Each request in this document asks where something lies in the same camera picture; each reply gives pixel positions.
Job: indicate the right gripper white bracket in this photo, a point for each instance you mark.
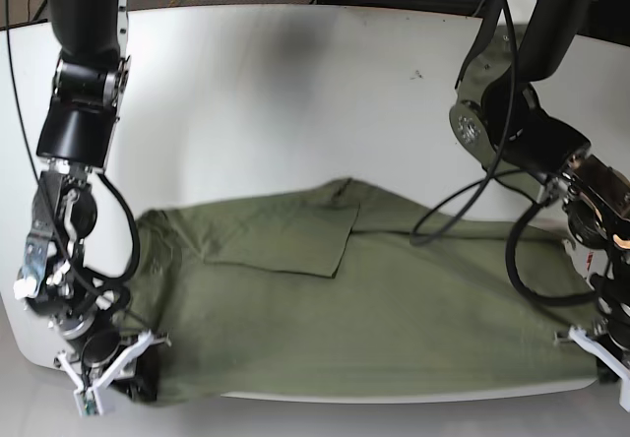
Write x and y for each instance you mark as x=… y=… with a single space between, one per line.
x=119 y=361

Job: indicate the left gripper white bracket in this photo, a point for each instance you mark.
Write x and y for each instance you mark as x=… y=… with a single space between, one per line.
x=612 y=360

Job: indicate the olive green t-shirt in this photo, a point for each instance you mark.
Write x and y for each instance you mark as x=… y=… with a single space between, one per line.
x=320 y=294

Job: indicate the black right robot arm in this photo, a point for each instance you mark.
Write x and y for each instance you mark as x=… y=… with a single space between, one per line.
x=84 y=306

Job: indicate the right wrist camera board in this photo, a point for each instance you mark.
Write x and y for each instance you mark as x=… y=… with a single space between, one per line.
x=93 y=402

